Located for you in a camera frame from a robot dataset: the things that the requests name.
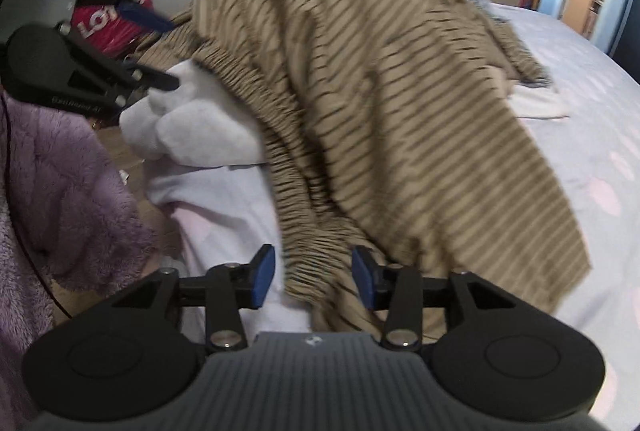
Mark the purple fluffy blanket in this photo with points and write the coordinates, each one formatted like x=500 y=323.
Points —
x=66 y=218

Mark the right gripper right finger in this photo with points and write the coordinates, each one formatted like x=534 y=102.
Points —
x=398 y=291

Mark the olive striped trousers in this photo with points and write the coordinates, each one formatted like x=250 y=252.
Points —
x=385 y=127

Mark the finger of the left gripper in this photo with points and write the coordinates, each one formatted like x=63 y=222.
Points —
x=135 y=11
x=119 y=82

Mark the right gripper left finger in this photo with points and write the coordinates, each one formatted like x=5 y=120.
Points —
x=230 y=288

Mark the polka dot bed sheet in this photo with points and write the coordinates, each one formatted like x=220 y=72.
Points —
x=224 y=214

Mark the pink Lotso bag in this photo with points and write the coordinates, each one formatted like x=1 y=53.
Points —
x=105 y=29

